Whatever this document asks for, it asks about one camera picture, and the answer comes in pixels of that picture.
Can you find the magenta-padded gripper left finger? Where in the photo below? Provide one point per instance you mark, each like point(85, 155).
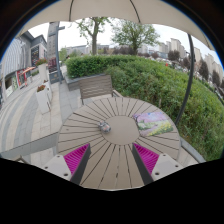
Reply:
point(59, 166)

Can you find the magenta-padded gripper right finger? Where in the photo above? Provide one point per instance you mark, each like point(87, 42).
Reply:
point(165, 165)

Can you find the grey patterned computer mouse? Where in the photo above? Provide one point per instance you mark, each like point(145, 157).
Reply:
point(104, 127)

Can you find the white planter with flowers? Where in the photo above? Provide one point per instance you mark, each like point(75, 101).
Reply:
point(42, 100)

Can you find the tan slatted chair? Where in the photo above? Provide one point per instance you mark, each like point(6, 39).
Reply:
point(96, 86)

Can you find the dark curved umbrella pole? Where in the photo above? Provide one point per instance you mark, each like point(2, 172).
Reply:
point(190, 76)

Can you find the tall white planter with shrub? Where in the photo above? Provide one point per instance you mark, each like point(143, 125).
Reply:
point(42, 71)

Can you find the orange parasol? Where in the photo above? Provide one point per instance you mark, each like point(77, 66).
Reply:
point(28, 69)

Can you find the grey shopfront building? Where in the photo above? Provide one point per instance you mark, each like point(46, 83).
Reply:
point(20, 56)

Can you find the beige apartment buildings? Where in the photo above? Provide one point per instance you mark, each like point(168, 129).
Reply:
point(176, 46)

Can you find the grey sign pillar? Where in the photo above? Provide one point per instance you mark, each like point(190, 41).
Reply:
point(52, 43)

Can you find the tall thin-trunk tree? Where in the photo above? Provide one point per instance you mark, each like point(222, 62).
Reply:
point(94, 40)

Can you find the round-crowned green tree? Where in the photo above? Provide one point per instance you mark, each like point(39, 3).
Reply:
point(135, 33)

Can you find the beige umbrella canopy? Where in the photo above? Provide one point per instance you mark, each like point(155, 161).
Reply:
point(100, 9)

